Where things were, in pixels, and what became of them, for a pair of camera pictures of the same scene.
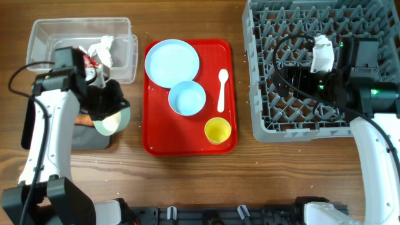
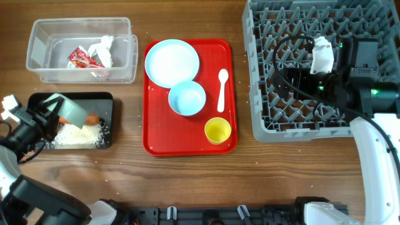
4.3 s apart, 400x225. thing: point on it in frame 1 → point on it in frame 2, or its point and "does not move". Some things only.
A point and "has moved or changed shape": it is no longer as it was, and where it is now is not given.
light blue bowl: (187, 98) does not move
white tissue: (102, 50) does not move
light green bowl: (114, 124) has moved or changed shape
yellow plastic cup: (217, 130) does not move
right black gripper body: (288, 81) does not move
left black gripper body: (102, 100) → (35, 127)
